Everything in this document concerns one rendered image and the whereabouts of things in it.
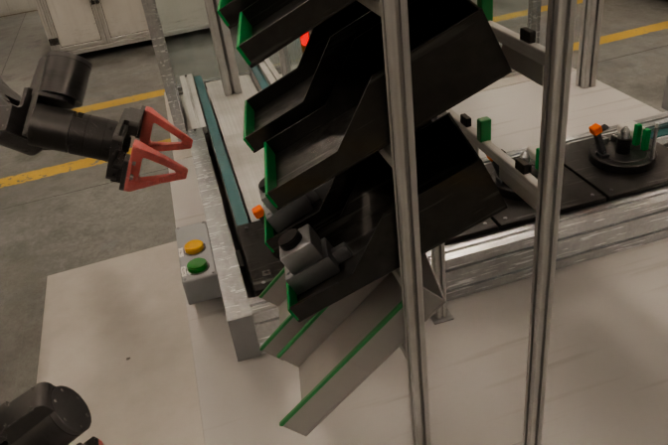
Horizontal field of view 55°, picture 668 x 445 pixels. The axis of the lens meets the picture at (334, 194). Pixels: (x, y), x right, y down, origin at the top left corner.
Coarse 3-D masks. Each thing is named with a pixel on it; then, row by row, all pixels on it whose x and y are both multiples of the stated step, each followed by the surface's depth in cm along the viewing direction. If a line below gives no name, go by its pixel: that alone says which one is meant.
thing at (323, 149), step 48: (432, 0) 71; (432, 48) 61; (480, 48) 61; (336, 96) 76; (384, 96) 63; (432, 96) 64; (288, 144) 78; (336, 144) 72; (384, 144) 66; (288, 192) 67
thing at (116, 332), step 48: (48, 288) 144; (96, 288) 142; (144, 288) 140; (48, 336) 130; (96, 336) 128; (144, 336) 127; (96, 384) 117; (144, 384) 115; (192, 384) 114; (96, 432) 107; (144, 432) 106; (192, 432) 105
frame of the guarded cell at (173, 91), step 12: (144, 0) 176; (528, 0) 212; (540, 0) 210; (144, 12) 178; (156, 12) 226; (528, 12) 214; (540, 12) 212; (156, 24) 180; (528, 24) 215; (156, 36) 182; (156, 48) 183; (168, 60) 235; (168, 72) 187; (516, 72) 220; (168, 84) 189; (168, 96) 191; (180, 108) 222; (180, 120) 195
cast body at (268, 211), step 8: (264, 192) 90; (312, 192) 92; (264, 200) 89; (296, 200) 90; (304, 200) 91; (312, 200) 93; (264, 208) 93; (272, 208) 90; (288, 208) 91; (296, 208) 91; (304, 208) 91; (312, 208) 92; (272, 216) 91; (280, 216) 91; (288, 216) 91; (296, 216) 91; (272, 224) 91; (280, 224) 92; (288, 224) 92
